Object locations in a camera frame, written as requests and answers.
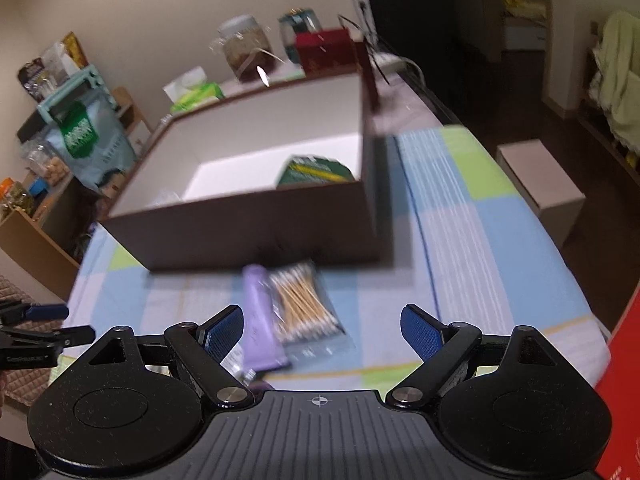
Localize purple lotion tube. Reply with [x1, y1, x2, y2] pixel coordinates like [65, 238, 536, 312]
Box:
[241, 264, 288, 373]

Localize cotton swabs plastic bag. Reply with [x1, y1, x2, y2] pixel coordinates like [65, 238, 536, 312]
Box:
[267, 261, 352, 365]

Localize green product backing card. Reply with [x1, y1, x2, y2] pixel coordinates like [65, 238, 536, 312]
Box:
[277, 156, 355, 188]

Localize small white pill bottle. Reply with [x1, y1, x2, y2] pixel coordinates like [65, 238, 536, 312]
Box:
[221, 347, 256, 386]

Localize wooden side shelf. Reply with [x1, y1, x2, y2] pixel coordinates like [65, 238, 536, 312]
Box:
[0, 86, 154, 302]

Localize plaid blue green tablecloth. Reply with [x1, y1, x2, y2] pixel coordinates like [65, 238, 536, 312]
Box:
[64, 126, 611, 393]

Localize bag of nuts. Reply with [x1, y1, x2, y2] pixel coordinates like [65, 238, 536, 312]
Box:
[22, 140, 70, 188]

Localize brown cardboard storage box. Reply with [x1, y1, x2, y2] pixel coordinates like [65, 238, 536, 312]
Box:
[101, 68, 378, 271]

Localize red cardboard board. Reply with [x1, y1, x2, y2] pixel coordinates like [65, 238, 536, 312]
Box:
[597, 287, 640, 479]

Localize blue green snack bag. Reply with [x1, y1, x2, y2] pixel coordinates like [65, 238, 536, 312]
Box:
[44, 90, 137, 194]

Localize white cardboard box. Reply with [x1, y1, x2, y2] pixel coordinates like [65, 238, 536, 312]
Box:
[496, 140, 586, 248]

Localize mint toaster oven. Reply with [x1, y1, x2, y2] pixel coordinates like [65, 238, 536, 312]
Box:
[37, 64, 119, 125]

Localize green tissue pack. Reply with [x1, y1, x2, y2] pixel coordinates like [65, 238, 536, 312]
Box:
[163, 66, 224, 114]

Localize white power strip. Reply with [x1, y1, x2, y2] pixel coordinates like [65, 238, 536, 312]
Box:
[372, 52, 409, 75]

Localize glass jar white lid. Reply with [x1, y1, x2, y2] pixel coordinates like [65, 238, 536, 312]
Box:
[209, 14, 277, 82]

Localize red gift box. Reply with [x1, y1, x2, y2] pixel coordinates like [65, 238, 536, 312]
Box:
[294, 27, 371, 75]

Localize green covered sofa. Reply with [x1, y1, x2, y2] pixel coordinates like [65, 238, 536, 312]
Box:
[589, 11, 639, 155]

